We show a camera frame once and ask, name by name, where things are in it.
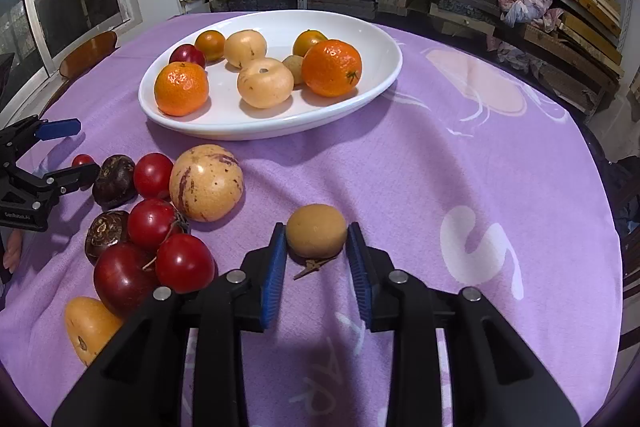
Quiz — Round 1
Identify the large dark red plum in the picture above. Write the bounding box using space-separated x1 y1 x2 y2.
169 43 206 68

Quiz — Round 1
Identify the red cherry tomato front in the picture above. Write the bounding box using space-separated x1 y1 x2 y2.
155 233 217 294

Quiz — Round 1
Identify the large orange tangerine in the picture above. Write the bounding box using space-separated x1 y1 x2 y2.
302 39 362 98

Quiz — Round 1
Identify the pale yellow spotted loquat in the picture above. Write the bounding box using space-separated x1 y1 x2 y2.
64 297 122 366

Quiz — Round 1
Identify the orange round persimmon fruit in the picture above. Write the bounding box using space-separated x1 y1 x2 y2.
194 30 226 63

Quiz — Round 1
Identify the wooden chair left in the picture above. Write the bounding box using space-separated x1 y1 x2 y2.
43 30 117 112

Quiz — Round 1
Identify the small orange tangerine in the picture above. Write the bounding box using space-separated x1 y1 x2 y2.
154 62 209 117

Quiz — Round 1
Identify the person left hand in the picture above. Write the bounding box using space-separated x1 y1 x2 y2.
3 230 24 273

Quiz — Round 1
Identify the purple tablecloth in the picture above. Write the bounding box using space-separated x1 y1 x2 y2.
1 14 623 426

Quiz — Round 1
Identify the pale yellow loquat back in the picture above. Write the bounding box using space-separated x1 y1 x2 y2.
236 57 294 109

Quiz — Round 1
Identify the large yellow pear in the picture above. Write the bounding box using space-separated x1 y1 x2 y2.
224 29 267 69

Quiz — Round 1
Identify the small yellow orange fruit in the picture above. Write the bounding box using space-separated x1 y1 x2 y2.
292 29 326 57

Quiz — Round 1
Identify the small red cherry tomato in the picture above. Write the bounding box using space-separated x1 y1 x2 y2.
72 154 94 167

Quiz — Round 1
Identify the striped pepino melon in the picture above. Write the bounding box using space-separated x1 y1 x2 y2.
169 144 244 222

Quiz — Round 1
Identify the white oval plate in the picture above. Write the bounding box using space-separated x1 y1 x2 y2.
138 10 402 141

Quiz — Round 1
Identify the small dark red plum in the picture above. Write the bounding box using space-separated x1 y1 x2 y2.
93 243 158 320

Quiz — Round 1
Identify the dark purple oblong fruit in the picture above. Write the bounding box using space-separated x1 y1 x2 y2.
92 155 138 209

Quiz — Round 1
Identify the red cherry tomato back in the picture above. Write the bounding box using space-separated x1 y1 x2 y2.
134 153 174 199

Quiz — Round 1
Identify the pink crumpled cloth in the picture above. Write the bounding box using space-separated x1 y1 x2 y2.
497 0 564 32

